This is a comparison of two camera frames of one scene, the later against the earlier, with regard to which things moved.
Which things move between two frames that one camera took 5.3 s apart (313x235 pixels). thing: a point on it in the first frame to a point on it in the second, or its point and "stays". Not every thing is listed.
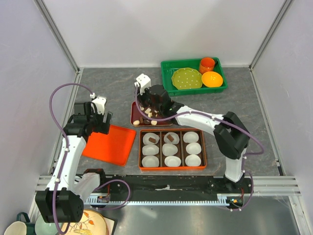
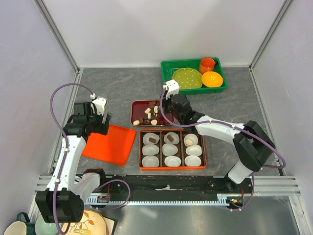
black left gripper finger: x=107 y=119 stays
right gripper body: x=145 y=98 to x=167 y=107
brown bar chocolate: x=152 y=140 stays
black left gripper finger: x=99 y=125 stays
